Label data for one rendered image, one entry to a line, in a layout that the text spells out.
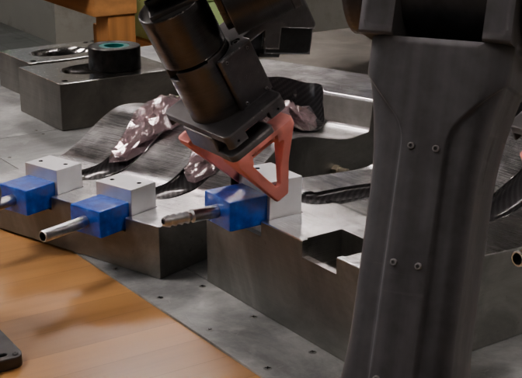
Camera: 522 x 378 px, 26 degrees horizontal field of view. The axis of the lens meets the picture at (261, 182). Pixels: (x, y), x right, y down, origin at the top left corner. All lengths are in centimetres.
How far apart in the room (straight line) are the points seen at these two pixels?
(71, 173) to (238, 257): 25
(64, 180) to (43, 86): 51
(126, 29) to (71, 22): 351
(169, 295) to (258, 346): 14
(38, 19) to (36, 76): 524
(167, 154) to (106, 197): 15
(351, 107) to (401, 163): 91
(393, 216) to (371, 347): 6
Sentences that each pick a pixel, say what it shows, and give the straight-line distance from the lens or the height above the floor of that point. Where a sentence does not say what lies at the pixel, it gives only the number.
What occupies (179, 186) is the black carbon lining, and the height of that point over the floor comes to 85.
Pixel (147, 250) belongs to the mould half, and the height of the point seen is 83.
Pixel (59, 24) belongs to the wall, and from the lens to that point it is 674.
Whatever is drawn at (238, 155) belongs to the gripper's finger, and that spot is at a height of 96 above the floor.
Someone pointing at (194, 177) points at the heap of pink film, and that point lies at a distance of 122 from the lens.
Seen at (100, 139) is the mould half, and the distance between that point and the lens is 135.
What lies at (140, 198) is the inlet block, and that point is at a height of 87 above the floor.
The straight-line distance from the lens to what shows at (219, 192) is 101.
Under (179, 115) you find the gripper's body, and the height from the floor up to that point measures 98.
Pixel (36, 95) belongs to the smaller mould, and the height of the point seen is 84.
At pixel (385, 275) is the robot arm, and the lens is 48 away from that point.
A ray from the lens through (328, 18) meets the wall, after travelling 681.
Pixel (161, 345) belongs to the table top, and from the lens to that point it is 99.
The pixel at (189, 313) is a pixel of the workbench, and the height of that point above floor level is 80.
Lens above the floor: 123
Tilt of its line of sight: 18 degrees down
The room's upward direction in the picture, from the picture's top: straight up
